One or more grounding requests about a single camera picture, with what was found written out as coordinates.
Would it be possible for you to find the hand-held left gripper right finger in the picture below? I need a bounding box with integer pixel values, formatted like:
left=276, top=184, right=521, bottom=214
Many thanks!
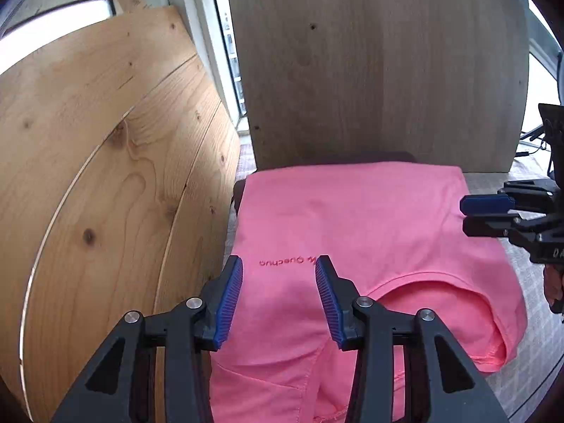
left=314, top=255, right=509, bottom=423

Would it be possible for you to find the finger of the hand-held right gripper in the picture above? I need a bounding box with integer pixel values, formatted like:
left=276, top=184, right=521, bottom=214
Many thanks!
left=459, top=178, right=560, bottom=217
left=462, top=213, right=564, bottom=247

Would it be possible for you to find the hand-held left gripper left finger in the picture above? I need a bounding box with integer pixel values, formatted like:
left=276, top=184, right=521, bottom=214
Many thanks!
left=50, top=255, right=244, bottom=423

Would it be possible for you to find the pink t-shirt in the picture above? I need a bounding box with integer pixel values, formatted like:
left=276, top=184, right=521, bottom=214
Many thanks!
left=209, top=161, right=528, bottom=423

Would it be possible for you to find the person's right hand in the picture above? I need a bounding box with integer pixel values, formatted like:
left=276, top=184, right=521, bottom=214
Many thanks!
left=543, top=264, right=564, bottom=315

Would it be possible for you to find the black tripod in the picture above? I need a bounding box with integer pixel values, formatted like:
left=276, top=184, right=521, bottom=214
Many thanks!
left=519, top=124, right=549, bottom=142

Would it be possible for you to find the folded brown garment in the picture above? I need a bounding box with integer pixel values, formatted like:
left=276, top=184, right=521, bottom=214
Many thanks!
left=231, top=152, right=419, bottom=217

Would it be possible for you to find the pink plaid cloth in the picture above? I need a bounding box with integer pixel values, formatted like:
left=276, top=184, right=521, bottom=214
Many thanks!
left=222, top=143, right=564, bottom=419

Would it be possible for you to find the pine plank board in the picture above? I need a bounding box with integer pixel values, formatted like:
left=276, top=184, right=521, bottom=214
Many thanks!
left=0, top=6, right=242, bottom=423

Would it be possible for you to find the oak laminate board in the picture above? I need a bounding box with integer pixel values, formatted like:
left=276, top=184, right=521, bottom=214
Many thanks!
left=224, top=0, right=529, bottom=174

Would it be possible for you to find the white window frame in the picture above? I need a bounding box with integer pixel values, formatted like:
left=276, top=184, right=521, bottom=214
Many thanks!
left=0, top=0, right=564, bottom=142

